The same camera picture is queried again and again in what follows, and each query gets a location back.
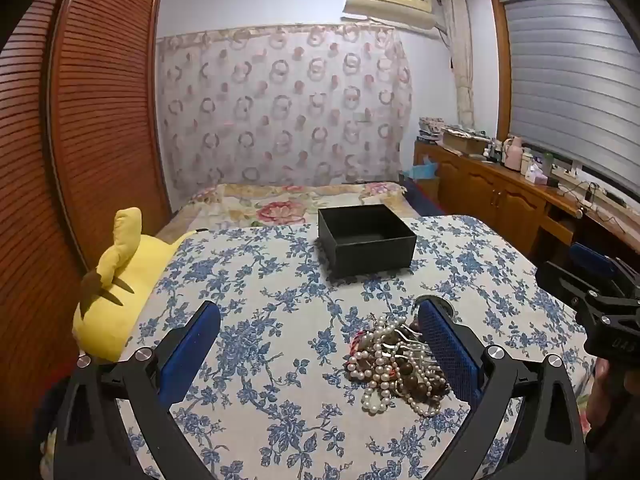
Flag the pink floral bedspread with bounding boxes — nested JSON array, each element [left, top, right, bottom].
[[155, 181, 421, 241]]

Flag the pink kettle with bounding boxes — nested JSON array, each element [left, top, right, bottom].
[[502, 136, 524, 169]]

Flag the long wooden cabinet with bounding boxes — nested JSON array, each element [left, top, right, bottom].
[[414, 140, 640, 273]]

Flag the ring patterned sheer curtain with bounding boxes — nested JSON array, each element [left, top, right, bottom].
[[156, 24, 413, 201]]

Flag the blue plastic bag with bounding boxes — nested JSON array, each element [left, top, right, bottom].
[[407, 157, 441, 181]]

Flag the cream lace curtain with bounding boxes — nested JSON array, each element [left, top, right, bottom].
[[440, 0, 476, 131]]

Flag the wooden window frame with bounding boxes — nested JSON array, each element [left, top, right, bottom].
[[490, 0, 516, 146]]

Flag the cream wall air conditioner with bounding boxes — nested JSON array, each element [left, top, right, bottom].
[[342, 0, 436, 31]]

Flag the white pearl necklaces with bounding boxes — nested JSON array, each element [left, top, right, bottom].
[[346, 314, 448, 417]]

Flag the black cable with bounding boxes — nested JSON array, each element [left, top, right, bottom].
[[557, 181, 626, 222]]

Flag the cardboard box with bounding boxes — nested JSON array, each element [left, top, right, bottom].
[[440, 127, 493, 157]]

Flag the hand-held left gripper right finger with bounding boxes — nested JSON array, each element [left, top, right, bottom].
[[416, 296, 586, 480]]

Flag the stack of folded cloths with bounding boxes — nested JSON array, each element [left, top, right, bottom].
[[417, 117, 447, 144]]

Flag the silver bangle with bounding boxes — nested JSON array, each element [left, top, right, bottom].
[[411, 296, 457, 322]]

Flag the grey window blind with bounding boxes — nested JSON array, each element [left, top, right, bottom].
[[500, 0, 640, 196]]

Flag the wooden louvred wardrobe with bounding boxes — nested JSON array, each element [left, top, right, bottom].
[[0, 0, 173, 411]]

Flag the yellow plush toy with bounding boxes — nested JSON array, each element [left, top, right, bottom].
[[72, 207, 198, 365]]

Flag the dark blue blanket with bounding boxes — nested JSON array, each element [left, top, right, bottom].
[[400, 175, 442, 218]]

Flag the black box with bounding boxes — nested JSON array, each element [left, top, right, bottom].
[[317, 204, 417, 279]]

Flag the blue floral cloth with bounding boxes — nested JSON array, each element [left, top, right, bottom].
[[117, 215, 596, 480]]

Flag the person's right hand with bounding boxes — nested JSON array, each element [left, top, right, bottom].
[[587, 358, 638, 438]]

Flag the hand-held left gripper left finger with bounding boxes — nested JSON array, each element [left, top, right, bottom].
[[52, 301, 222, 480]]

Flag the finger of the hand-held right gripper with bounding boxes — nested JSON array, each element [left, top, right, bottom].
[[535, 261, 608, 311], [571, 242, 640, 296]]

